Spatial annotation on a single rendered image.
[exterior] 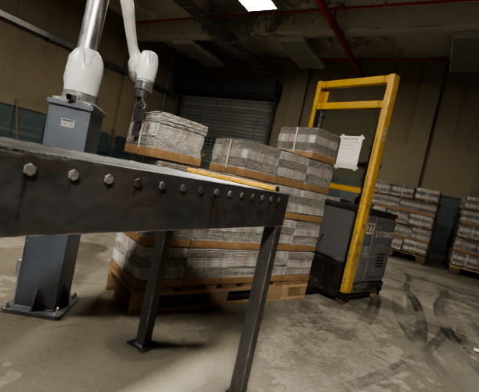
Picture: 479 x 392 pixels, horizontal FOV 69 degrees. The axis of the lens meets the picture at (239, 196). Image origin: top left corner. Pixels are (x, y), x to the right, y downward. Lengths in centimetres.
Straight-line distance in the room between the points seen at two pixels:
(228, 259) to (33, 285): 105
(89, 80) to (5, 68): 684
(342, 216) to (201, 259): 150
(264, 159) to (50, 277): 136
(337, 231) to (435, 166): 550
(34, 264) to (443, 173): 774
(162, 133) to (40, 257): 82
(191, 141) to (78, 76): 61
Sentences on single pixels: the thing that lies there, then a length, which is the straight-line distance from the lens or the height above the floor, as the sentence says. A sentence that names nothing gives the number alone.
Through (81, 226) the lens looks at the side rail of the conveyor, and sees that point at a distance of 62.
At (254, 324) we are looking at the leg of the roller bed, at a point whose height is 31.
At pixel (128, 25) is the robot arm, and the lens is 209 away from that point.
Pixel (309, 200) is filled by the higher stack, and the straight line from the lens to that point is 263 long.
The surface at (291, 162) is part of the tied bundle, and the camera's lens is 243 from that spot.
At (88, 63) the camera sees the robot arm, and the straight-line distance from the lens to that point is 185.
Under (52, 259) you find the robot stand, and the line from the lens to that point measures 187.
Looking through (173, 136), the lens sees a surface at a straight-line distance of 183.
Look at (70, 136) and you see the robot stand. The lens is 179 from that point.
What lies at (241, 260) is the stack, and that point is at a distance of 228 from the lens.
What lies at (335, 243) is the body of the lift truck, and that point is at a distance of 318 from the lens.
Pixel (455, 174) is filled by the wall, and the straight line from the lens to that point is 844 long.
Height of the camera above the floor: 82
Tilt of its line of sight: 3 degrees down
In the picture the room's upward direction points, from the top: 12 degrees clockwise
